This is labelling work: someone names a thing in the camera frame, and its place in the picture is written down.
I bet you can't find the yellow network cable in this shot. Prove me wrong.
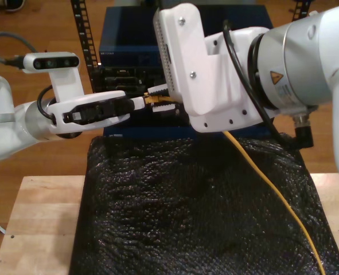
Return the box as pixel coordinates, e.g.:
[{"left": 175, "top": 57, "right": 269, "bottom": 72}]
[{"left": 144, "top": 94, "right": 326, "bottom": 275}]

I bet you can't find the black rack shelf tray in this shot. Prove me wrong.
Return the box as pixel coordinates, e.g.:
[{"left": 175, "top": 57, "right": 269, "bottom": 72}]
[{"left": 123, "top": 110, "right": 193, "bottom": 127}]

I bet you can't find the black rack server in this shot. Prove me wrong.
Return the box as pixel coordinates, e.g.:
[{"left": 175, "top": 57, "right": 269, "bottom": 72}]
[{"left": 91, "top": 66, "right": 170, "bottom": 94}]

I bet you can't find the blue flat base box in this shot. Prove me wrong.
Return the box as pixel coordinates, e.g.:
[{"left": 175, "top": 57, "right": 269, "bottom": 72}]
[{"left": 103, "top": 125, "right": 274, "bottom": 141}]

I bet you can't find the pale grey box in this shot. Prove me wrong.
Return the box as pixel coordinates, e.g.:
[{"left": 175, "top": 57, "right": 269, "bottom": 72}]
[{"left": 113, "top": 0, "right": 258, "bottom": 7}]

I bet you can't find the black bubble wrap mat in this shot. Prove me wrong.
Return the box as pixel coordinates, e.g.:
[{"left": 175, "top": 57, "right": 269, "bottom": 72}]
[{"left": 68, "top": 132, "right": 339, "bottom": 275}]

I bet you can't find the person's dark shoe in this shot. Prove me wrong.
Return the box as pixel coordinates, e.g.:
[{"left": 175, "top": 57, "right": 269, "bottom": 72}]
[{"left": 5, "top": 0, "right": 26, "bottom": 12}]

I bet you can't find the blue network switch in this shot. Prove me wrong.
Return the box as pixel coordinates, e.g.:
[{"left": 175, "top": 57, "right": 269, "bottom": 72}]
[{"left": 99, "top": 6, "right": 273, "bottom": 68}]

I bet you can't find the black perforated rack post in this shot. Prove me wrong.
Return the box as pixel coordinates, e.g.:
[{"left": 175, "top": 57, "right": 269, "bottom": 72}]
[
  {"left": 290, "top": 0, "right": 313, "bottom": 23},
  {"left": 70, "top": 0, "right": 101, "bottom": 94}
]

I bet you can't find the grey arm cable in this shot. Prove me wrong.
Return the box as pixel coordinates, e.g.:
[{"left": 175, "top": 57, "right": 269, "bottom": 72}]
[{"left": 0, "top": 31, "right": 40, "bottom": 68}]

